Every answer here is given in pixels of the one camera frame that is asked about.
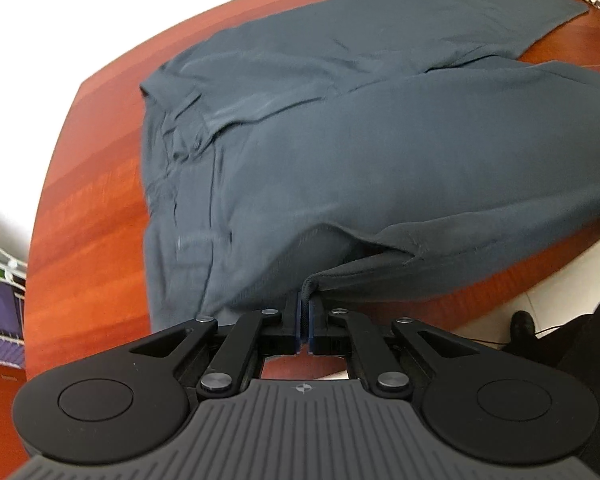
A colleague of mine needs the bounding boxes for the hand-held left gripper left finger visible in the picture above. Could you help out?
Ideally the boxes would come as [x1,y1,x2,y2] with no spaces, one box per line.
[130,294,305,401]

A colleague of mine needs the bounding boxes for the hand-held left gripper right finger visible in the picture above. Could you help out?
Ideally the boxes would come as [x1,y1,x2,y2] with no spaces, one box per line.
[306,294,470,401]

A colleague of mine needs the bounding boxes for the grey pants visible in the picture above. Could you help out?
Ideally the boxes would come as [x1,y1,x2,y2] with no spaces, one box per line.
[139,0,600,331]

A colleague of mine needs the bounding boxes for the person's black shoe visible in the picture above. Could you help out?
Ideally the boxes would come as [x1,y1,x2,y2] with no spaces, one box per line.
[510,310,537,347]

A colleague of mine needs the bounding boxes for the person's dark trouser leg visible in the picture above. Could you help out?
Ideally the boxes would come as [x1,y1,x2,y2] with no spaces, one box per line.
[555,290,600,433]

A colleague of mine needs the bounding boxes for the purple bag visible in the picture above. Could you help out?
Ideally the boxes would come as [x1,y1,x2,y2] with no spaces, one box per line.
[0,280,27,357]

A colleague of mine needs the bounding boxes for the brown wooden cabinet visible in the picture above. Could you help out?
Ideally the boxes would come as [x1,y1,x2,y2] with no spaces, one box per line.
[0,355,31,413]

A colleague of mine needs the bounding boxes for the white wire rack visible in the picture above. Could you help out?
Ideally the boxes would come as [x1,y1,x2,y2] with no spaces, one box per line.
[0,205,29,361]

